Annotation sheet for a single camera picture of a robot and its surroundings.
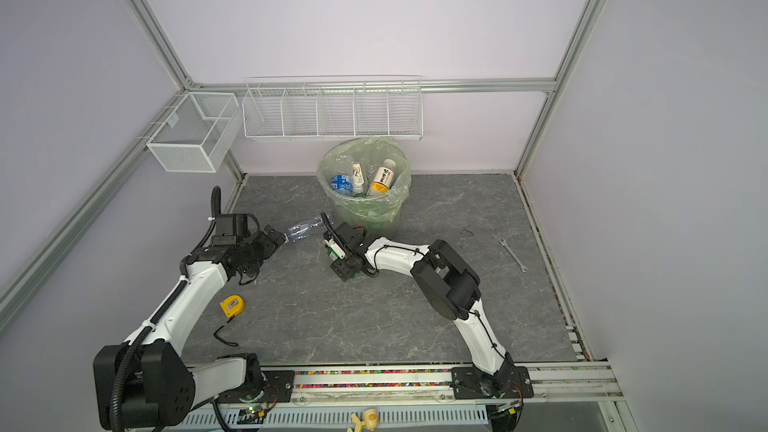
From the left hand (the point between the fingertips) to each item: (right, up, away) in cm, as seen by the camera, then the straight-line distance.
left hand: (277, 248), depth 85 cm
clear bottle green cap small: (+22, +20, +7) cm, 31 cm away
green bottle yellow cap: (+16, -1, 0) cm, 16 cm away
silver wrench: (+71, -1, +16) cm, 73 cm away
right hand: (+18, -7, +10) cm, 22 cm away
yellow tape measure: (-12, -16, -2) cm, 20 cm away
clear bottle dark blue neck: (+1, +3, +17) cm, 17 cm away
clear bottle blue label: (+18, +21, +2) cm, 28 cm away
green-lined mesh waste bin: (+29, +10, -2) cm, 31 cm away
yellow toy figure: (+29, -36, -18) cm, 50 cm away
